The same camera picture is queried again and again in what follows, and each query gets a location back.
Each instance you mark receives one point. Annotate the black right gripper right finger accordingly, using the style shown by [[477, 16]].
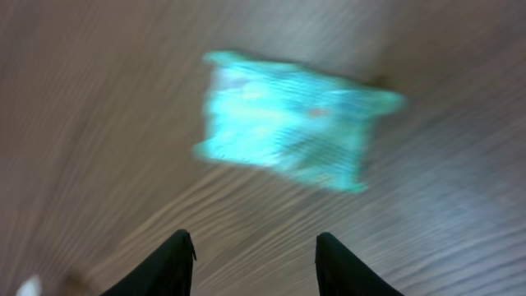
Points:
[[340, 273]]

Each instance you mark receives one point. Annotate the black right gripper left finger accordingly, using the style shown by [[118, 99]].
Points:
[[165, 272]]

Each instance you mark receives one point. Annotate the teal tissue pack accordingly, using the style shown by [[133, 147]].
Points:
[[309, 127]]

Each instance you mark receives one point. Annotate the white barcode scanner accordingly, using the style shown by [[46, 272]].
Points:
[[31, 287]]

